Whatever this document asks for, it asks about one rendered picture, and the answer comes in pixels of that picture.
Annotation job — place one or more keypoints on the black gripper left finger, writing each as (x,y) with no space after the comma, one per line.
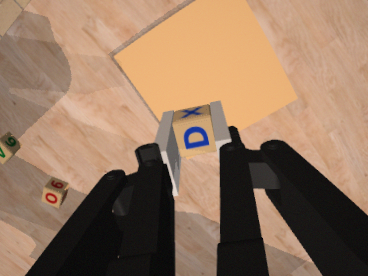
(92,237)

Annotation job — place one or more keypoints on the wooden block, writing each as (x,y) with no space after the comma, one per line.
(9,145)
(193,130)
(55,192)

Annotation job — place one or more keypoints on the orange flat mat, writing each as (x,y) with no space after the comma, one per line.
(210,50)

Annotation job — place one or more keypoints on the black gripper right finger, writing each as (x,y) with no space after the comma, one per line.
(332,229)

